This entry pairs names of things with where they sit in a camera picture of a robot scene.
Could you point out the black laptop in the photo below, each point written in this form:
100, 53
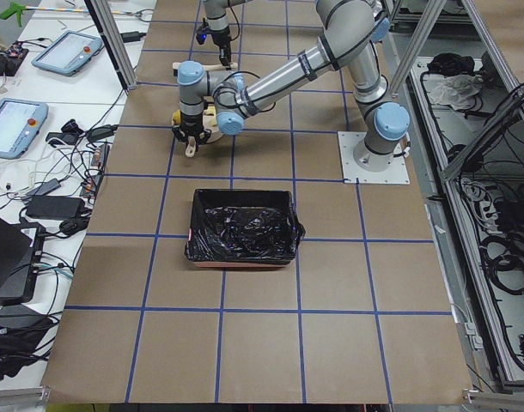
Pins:
21, 245

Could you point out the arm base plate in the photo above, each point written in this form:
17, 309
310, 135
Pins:
360, 166

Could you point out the aluminium frame post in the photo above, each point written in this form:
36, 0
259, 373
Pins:
103, 19

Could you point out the blue teach pendant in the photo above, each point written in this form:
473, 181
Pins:
20, 123
68, 53

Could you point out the bin with black bag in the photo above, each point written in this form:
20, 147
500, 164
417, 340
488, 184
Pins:
232, 229

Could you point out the beige plastic dustpan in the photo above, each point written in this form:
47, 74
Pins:
209, 123

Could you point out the near blue teach pendant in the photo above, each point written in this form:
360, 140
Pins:
20, 123

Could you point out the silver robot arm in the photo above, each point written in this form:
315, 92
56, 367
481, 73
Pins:
216, 25
350, 29

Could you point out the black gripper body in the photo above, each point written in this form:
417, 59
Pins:
190, 127
221, 39

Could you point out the far blue teach pendant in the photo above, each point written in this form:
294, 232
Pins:
68, 53

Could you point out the black webcam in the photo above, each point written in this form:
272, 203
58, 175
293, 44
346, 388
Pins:
69, 134

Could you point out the beige hand brush black bristles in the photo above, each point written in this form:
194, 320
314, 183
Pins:
193, 67

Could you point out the yellow lemon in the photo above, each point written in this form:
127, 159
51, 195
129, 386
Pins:
176, 118

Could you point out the white crumpled cloth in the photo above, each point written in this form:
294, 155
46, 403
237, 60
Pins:
459, 92

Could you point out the black power adapter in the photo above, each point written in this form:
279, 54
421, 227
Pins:
54, 207

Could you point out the green handled tool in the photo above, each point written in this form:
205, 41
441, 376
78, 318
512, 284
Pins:
14, 9

